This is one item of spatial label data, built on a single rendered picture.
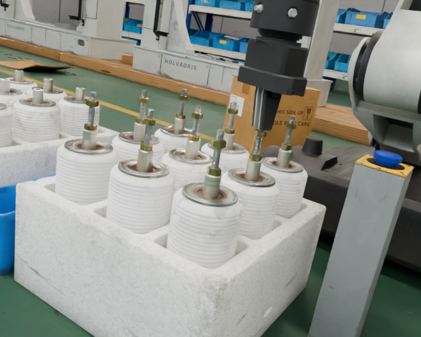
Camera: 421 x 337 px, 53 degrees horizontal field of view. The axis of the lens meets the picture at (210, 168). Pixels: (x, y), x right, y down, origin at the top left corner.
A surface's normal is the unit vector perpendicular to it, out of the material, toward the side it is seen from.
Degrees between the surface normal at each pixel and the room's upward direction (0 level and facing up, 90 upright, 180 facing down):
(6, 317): 0
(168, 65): 90
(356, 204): 90
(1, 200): 88
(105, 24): 90
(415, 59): 67
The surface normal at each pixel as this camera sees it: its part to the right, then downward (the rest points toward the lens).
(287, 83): -0.23, 0.26
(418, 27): -0.26, -0.59
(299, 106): 0.50, 0.34
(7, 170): 0.84, 0.29
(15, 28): -0.58, 0.16
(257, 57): -0.84, 0.04
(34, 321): 0.15, -0.94
